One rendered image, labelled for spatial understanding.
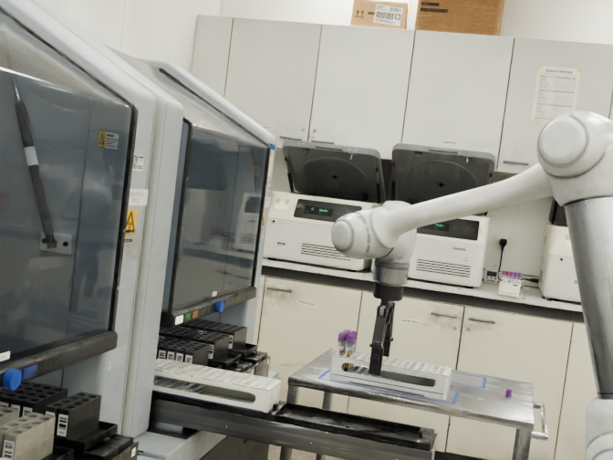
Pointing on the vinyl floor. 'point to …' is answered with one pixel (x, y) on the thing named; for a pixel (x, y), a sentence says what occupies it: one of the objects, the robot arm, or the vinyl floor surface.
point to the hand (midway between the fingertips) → (379, 361)
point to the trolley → (499, 413)
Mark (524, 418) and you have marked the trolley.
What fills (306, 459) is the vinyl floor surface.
